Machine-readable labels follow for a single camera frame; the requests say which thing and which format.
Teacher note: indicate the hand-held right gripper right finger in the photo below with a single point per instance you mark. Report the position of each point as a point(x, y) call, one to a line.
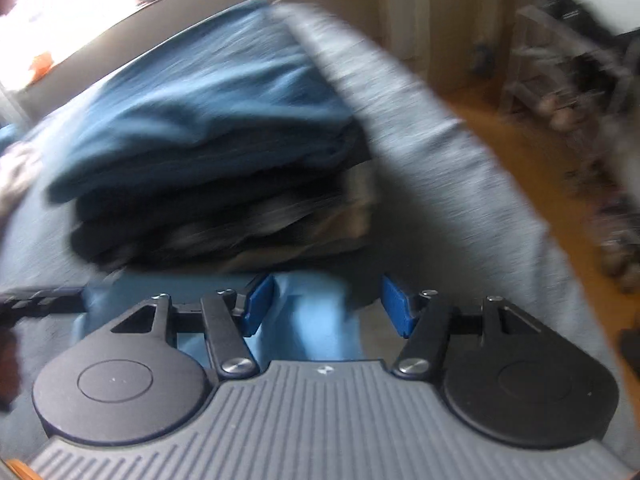
point(395, 305)

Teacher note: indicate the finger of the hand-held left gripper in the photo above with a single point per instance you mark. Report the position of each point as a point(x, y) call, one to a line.
point(45, 294)

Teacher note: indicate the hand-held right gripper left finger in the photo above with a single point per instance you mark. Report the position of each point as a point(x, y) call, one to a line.
point(260, 305)

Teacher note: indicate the light blue t-shirt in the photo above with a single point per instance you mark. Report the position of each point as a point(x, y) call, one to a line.
point(315, 320)

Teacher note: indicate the folded dark navy pants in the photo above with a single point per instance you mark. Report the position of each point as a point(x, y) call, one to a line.
point(200, 200)

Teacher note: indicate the beige checked knit cloth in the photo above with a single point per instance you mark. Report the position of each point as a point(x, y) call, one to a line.
point(17, 175)

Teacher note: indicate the grey bed cover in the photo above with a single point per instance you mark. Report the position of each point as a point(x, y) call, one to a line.
point(450, 185)

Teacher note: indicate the folded blue jeans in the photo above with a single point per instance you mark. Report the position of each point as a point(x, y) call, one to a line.
point(200, 100)

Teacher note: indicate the orange bag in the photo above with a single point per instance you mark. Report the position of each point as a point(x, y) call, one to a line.
point(42, 66)

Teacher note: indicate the beige wardrobe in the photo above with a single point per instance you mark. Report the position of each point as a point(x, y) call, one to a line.
point(400, 15)

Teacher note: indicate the metal shoe rack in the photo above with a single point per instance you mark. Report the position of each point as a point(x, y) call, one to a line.
point(550, 50)

